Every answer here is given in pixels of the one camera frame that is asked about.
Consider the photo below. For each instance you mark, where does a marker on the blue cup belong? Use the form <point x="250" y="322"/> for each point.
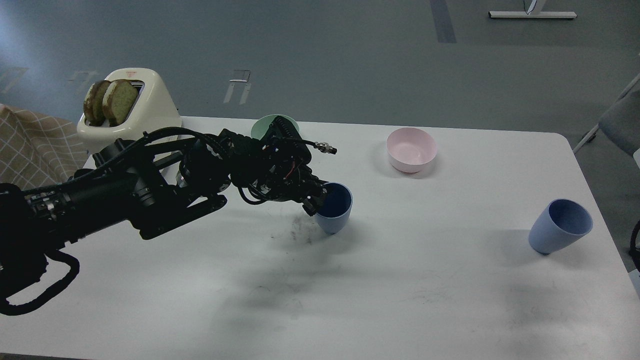
<point x="561" y="223"/>
<point x="335" y="212"/>

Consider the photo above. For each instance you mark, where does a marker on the grey chair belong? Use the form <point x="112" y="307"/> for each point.
<point x="620" y="123"/>

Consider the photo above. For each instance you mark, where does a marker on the pink bowl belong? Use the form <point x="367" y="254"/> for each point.
<point x="410" y="150"/>

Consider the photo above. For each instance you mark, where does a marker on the left toast slice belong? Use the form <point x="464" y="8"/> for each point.
<point x="93" y="103"/>

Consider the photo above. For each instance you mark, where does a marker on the toast slice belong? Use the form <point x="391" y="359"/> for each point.
<point x="93" y="103"/>
<point x="118" y="100"/>

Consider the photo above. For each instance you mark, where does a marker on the beige checkered cloth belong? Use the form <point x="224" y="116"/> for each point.
<point x="36" y="149"/>

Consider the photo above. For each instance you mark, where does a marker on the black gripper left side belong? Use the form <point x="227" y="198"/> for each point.
<point x="276" y="167"/>

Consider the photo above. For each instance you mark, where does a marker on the right toast slice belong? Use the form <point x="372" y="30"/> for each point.
<point x="118" y="100"/>

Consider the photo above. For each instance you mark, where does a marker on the mint green bowl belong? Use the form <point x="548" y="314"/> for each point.
<point x="261" y="126"/>

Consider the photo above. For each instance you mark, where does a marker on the cream white toaster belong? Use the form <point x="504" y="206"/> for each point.
<point x="153" y="109"/>

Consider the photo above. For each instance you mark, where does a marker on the white stand base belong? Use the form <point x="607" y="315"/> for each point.
<point x="535" y="10"/>

